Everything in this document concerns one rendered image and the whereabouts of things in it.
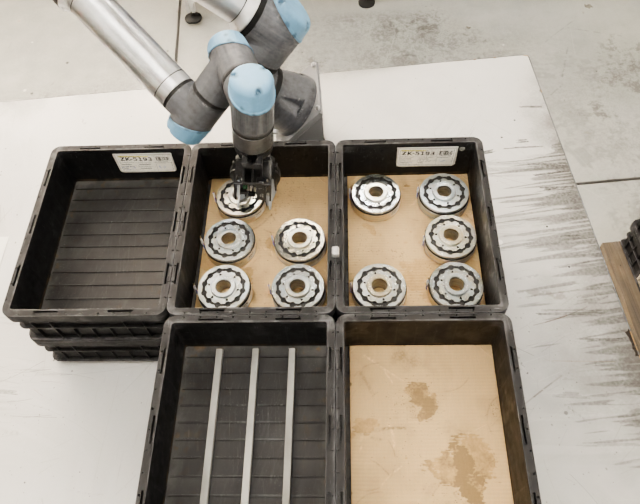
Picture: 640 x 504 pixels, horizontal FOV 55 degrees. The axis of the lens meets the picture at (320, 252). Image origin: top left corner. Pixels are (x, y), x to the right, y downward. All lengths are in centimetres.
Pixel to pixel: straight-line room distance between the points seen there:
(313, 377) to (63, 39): 249
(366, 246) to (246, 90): 42
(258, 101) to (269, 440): 57
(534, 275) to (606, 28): 196
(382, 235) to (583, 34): 205
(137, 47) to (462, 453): 91
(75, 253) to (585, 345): 107
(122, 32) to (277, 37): 31
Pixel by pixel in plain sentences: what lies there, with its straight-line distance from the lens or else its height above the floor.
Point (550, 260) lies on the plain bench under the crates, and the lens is 146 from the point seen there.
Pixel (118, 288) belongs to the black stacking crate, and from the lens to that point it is 131.
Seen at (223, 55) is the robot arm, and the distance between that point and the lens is 113.
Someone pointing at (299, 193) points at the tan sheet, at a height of 83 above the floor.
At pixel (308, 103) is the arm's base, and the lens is 145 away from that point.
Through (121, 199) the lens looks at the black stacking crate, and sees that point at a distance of 143.
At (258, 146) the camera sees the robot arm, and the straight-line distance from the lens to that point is 111.
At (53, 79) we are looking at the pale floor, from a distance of 313.
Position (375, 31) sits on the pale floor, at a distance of 304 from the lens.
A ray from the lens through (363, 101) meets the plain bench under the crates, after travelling 171.
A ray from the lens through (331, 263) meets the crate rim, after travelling 113.
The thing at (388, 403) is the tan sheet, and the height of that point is 83.
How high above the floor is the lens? 190
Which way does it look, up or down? 58 degrees down
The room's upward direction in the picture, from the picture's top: 5 degrees counter-clockwise
